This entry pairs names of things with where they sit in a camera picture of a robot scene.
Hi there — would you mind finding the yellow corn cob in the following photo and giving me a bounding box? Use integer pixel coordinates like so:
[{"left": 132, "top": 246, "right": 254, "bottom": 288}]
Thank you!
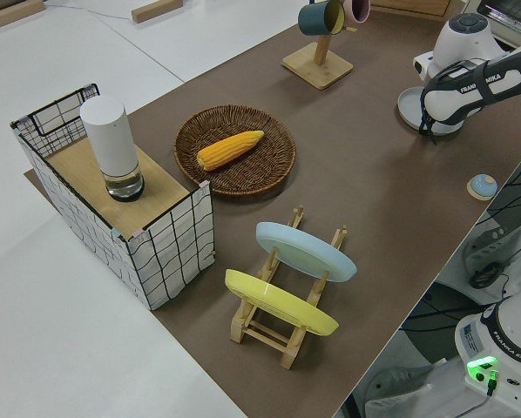
[{"left": 196, "top": 130, "right": 265, "bottom": 172}]

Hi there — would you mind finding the yellow plate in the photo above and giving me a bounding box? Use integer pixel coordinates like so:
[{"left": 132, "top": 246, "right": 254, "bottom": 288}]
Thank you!
[{"left": 224, "top": 268, "right": 341, "bottom": 337}]

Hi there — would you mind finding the wire grid box with shelf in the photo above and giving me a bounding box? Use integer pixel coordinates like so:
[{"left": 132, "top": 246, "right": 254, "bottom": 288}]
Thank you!
[{"left": 10, "top": 82, "right": 217, "bottom": 312}]

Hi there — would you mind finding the pink mug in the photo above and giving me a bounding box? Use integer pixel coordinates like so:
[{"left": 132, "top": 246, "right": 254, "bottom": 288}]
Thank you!
[{"left": 341, "top": 0, "right": 372, "bottom": 25}]

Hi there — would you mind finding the wooden block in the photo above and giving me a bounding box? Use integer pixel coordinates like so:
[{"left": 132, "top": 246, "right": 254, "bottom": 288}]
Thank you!
[
  {"left": 131, "top": 0, "right": 186, "bottom": 24},
  {"left": 0, "top": 0, "right": 44, "bottom": 30}
]

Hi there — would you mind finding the round wicker basket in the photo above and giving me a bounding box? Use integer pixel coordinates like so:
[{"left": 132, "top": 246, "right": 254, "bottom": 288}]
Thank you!
[{"left": 173, "top": 104, "right": 297, "bottom": 197}]

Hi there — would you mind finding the wooden mug tree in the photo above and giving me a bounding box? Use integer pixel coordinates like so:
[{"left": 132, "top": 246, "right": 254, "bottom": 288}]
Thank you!
[{"left": 281, "top": 0, "right": 358, "bottom": 91}]

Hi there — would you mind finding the wooden drawer cabinet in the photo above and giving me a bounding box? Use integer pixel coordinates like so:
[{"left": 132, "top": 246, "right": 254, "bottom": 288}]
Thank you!
[{"left": 369, "top": 0, "right": 456, "bottom": 18}]

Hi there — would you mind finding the light blue plate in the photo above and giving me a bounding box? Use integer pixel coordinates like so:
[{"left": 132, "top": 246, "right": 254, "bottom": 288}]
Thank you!
[{"left": 255, "top": 221, "right": 358, "bottom": 283}]

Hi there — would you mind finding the teal mug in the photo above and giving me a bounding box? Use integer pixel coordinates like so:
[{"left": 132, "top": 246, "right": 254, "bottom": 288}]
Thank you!
[{"left": 297, "top": 0, "right": 347, "bottom": 37}]

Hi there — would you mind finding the thin gray cable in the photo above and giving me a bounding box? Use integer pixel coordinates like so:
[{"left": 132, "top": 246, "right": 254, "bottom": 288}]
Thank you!
[{"left": 44, "top": 0, "right": 133, "bottom": 21}]

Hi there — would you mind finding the gray plate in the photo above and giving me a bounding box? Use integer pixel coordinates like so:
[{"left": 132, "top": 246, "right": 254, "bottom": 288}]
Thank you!
[{"left": 396, "top": 85, "right": 464, "bottom": 132}]

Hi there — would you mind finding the wooden dish rack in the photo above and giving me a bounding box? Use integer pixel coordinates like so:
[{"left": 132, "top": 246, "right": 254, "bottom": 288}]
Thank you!
[{"left": 229, "top": 205, "right": 348, "bottom": 370}]

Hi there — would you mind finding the blue dome on wooden base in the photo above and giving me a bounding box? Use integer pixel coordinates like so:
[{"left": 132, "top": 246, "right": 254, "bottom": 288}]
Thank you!
[{"left": 466, "top": 173, "right": 499, "bottom": 201}]

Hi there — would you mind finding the white toaster oven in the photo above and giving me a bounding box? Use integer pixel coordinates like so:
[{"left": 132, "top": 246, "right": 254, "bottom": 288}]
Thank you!
[{"left": 476, "top": 0, "right": 521, "bottom": 49}]

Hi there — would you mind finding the white cylinder container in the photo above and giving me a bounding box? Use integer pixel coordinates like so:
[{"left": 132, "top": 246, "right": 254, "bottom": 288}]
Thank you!
[{"left": 78, "top": 95, "right": 146, "bottom": 203}]

